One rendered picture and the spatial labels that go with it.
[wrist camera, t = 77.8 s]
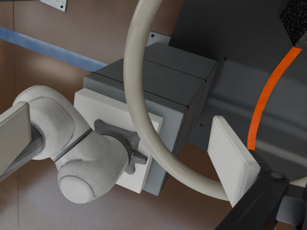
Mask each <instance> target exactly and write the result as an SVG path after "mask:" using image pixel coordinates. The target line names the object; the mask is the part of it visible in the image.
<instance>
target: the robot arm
mask: <svg viewBox="0 0 307 230"><path fill-rule="evenodd" d="M94 128H95V131H94V130H93V129H92V128H91V127H90V126H89V124H88V123H87V121H86V120H85V119H84V117H83V116H82V115H81V114H80V112H79V111H78V110H77V109H76V108H75V107H74V106H73V105H72V104H71V103H70V102H69V101H68V100H67V99H66V98H65V97H64V96H63V95H62V94H60V93H59V92H58V91H56V90H54V89H52V88H50V87H48V86H45V85H35V86H32V87H29V88H27V89H26V90H24V91H23V92H21V93H20V94H19V95H18V96H17V97H16V99H15V101H14V103H13V105H12V107H11V108H9V109H8V110H7V111H5V112H4V113H3V114H1V115H0V182H1V181H2V180H3V179H5V178H6V177H8V176H9V175H11V174H12V173H13V172H14V171H16V170H17V169H19V168H20V167H21V166H23V165H24V164H26V163H27V162H28V161H30V160H31V159H33V160H42V159H46V158H48V157H50V158H51V159H52V160H53V161H54V162H55V165H56V167H57V170H58V175H57V177H58V185H59V188H60V190H61V192H62V193H63V194H64V196H65V197H66V198H67V199H69V200H70V201H72V202H74V203H79V204H85V203H89V202H91V201H93V200H95V199H97V198H99V197H101V196H102V195H104V194H105V193H107V192H108V191H109V190H110V189H111V188H112V187H113V186H114V185H115V184H116V182H117V181H118V180H119V178H120V177H121V175H122V174H123V172H126V173H127V174H130V175H133V174H134V173H135V163H138V164H143V165H145V164H146V161H147V160H148V157H147V156H145V155H143V154H141V153H139V152H138V151H137V150H138V144H139V141H140V137H139V135H138V133H137V132H136V131H128V130H125V129H123V128H120V127H117V126H114V125H110V124H107V123H105V122H104V121H102V120H100V119H97V120H96V121H94ZM207 152H208V154H209V156H210V159H211V161H212V163H213V165H214V168H215V170H216V172H217V174H218V176H219V178H220V181H221V183H222V185H223V187H224V190H225V192H226V194H227V196H228V199H229V201H230V203H231V205H232V209H231V210H230V212H229V213H228V214H227V215H226V216H225V217H224V219H223V220H222V221H221V222H220V223H219V225H218V226H217V227H216V228H215V229H214V230H275V229H276V226H277V222H278V221H281V222H285V223H288V224H291V225H293V230H307V183H306V186H305V187H301V186H297V185H293V184H290V180H289V179H288V177H286V176H285V175H283V174H281V173H279V172H275V171H272V169H271V168H270V167H269V165H268V164H267V163H265V161H264V159H263V158H262V157H261V155H260V154H259V153H257V152H255V151H254V150H250V149H247V148H246V147H245V145H244V144H243V143H242V142H241V140H240V139H239V138H238V136H237V135H236V133H235V132H234V131H233V129H232V128H231V127H230V125H229V124H228V123H227V122H226V120H225V119H224V118H223V116H217V115H216V116H215V117H213V121H212V128H211V134H210V139H209V145H208V150H207Z"/></svg>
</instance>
